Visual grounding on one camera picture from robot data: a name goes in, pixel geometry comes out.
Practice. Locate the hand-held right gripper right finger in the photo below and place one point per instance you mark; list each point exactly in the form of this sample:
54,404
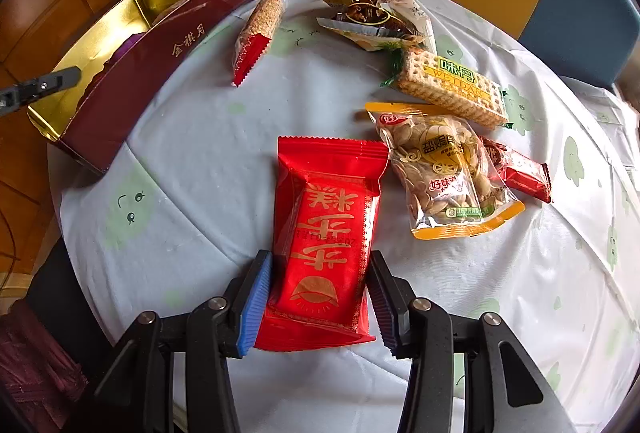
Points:
382,308

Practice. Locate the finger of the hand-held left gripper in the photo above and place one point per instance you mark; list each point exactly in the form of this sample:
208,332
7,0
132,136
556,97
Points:
50,82

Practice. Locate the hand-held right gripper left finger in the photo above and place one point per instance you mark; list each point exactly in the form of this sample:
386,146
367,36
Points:
255,298

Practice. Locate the maroon and gold tin box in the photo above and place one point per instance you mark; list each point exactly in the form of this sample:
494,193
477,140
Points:
150,63

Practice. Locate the large red snack packet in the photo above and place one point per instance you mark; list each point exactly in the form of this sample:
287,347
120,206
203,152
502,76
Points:
325,223

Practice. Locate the orange pumpkin seed packet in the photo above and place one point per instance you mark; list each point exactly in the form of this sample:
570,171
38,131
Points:
440,173

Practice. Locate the small dark red snack packet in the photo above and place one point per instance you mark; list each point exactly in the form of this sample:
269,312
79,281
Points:
525,175

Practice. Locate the clear red-ended nut bar packet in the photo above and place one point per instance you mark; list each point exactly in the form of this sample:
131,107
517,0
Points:
257,28

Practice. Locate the dark brown gold snack packet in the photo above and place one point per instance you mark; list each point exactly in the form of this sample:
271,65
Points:
370,20

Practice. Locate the white snack packet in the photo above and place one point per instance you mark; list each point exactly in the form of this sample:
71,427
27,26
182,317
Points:
412,10

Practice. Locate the purple snack packet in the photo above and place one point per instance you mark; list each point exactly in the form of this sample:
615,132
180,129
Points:
127,47

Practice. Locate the white green-print tablecloth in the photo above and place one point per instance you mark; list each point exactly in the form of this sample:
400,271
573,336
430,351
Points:
200,173

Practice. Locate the maroon cloth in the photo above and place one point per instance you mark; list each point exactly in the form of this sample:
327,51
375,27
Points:
35,363

